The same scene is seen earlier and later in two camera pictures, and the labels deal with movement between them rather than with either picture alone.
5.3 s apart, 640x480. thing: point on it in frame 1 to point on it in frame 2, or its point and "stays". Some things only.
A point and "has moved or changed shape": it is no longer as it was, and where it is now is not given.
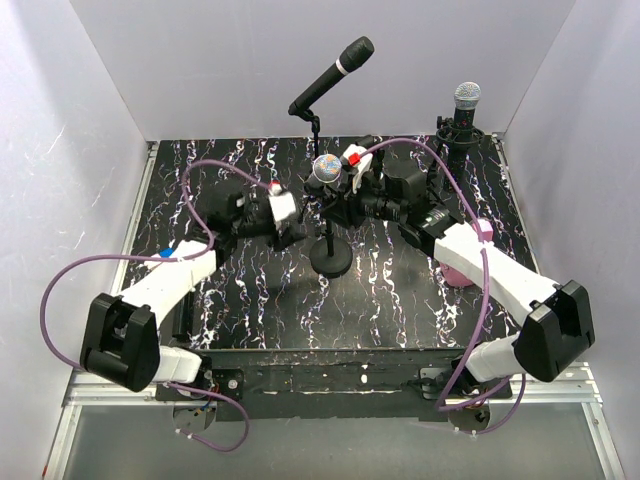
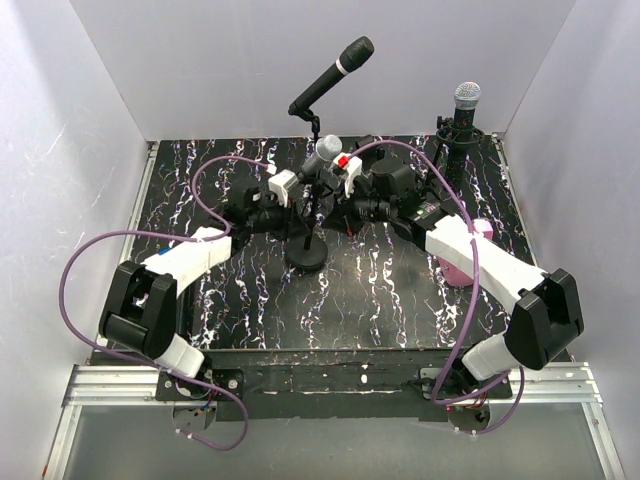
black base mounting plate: (336, 385) stays
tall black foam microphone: (357, 52) stays
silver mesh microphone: (182, 316) stays
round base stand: (330, 257) to (307, 253)
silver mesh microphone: (327, 168) has moved or changed shape
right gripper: (340, 208) stays
